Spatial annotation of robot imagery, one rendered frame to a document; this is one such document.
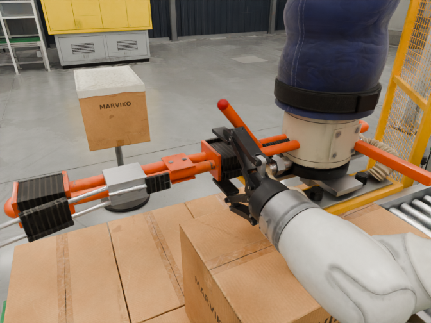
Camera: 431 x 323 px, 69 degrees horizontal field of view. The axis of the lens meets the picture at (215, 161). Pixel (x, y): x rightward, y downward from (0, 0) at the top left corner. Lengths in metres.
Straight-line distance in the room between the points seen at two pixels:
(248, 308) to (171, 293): 0.59
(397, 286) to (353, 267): 0.04
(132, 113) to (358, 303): 1.90
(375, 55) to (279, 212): 0.37
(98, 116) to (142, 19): 6.05
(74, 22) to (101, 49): 0.73
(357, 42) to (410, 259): 0.38
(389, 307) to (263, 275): 0.45
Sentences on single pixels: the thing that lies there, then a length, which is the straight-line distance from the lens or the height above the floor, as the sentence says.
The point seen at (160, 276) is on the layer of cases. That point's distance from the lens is 1.35.
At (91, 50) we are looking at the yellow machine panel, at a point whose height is 0.35.
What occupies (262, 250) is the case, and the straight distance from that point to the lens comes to 0.87.
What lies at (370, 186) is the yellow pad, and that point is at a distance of 0.84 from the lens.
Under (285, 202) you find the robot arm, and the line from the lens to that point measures 0.47.
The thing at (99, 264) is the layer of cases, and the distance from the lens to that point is 1.46.
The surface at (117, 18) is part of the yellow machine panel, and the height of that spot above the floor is 0.99.
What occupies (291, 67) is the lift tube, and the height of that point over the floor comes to 1.41.
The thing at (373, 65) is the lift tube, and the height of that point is 1.42.
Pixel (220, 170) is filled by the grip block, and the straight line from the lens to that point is 0.63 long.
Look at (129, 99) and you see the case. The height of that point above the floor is 0.93.
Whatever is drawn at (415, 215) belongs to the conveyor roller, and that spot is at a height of 0.54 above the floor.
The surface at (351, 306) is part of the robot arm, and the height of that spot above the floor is 1.25.
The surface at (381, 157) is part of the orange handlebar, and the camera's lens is 0.74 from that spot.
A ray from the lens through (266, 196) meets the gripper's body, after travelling 0.50.
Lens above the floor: 1.55
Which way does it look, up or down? 29 degrees down
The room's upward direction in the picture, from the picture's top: straight up
